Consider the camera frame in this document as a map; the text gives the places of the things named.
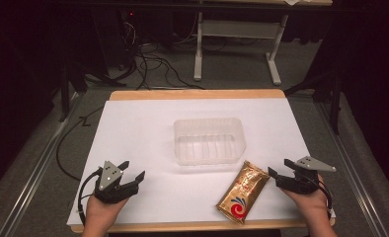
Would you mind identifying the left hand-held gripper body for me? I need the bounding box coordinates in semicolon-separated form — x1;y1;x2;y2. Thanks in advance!
94;160;140;204

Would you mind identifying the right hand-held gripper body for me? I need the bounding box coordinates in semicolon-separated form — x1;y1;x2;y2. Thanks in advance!
275;155;338;195

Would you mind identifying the clear plastic container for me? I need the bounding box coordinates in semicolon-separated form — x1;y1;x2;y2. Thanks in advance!
173;117;247;167

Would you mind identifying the gold snack packet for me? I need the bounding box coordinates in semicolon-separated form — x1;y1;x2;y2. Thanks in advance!
215;160;271;225

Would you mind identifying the white metal desk frame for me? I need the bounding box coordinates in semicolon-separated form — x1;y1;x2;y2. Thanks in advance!
193;11;289;87

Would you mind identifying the bundle of black floor cables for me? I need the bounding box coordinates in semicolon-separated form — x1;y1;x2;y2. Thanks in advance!
117;19;206;91

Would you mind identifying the black floor cable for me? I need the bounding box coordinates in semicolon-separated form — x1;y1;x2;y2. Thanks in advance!
55;106;105;182

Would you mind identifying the person's right hand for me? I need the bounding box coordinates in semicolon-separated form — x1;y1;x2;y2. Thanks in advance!
281;174;331;221

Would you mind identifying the person's left hand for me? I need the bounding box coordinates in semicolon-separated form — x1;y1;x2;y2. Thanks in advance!
85;195;129;222

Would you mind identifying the white paper sheet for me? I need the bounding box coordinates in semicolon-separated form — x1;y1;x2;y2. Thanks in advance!
66;98;337;227

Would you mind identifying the black stand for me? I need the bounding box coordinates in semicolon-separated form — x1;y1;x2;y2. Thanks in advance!
58;58;88;122
283;70;343;135

